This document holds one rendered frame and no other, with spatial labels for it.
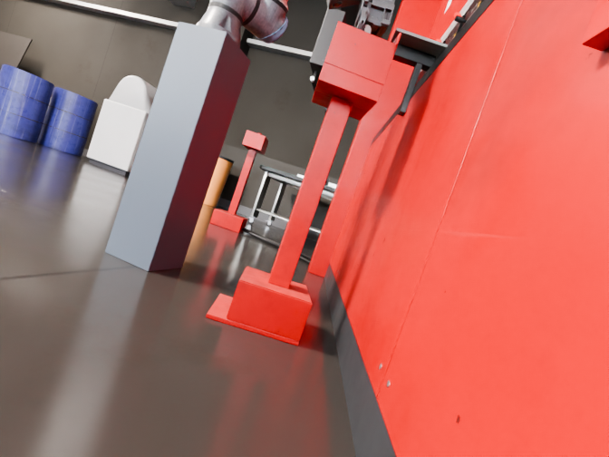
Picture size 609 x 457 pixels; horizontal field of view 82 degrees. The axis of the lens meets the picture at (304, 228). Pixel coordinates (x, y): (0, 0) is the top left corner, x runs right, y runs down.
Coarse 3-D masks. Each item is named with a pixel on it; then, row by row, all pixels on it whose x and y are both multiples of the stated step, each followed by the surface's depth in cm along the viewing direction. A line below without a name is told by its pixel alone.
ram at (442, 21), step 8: (448, 0) 182; (456, 0) 161; (464, 0) 144; (472, 0) 130; (440, 8) 197; (448, 8) 174; (456, 8) 154; (440, 16) 187; (448, 16) 167; (440, 24) 179; (448, 24) 160; (432, 32) 196; (440, 32) 172; (448, 32) 154; (424, 72) 190
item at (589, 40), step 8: (600, 0) 29; (608, 0) 28; (600, 8) 29; (608, 8) 28; (592, 16) 30; (600, 16) 29; (608, 16) 28; (592, 24) 29; (600, 24) 28; (608, 24) 27; (592, 32) 29; (600, 32) 28; (608, 32) 28; (584, 40) 30; (592, 40) 29; (600, 40) 29; (608, 40) 28; (600, 48) 30
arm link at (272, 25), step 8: (264, 0) 119; (272, 0) 119; (280, 0) 120; (264, 8) 119; (272, 8) 120; (280, 8) 122; (256, 16) 119; (264, 16) 120; (272, 16) 122; (280, 16) 124; (248, 24) 121; (256, 24) 121; (264, 24) 122; (272, 24) 123; (280, 24) 125; (256, 32) 124; (264, 32) 124; (272, 32) 125; (280, 32) 126; (264, 40) 128; (272, 40) 128
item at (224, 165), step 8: (224, 160) 458; (232, 160) 470; (216, 168) 456; (224, 168) 461; (216, 176) 458; (224, 176) 466; (216, 184) 461; (224, 184) 474; (208, 192) 459; (216, 192) 465; (208, 200) 462; (216, 200) 470
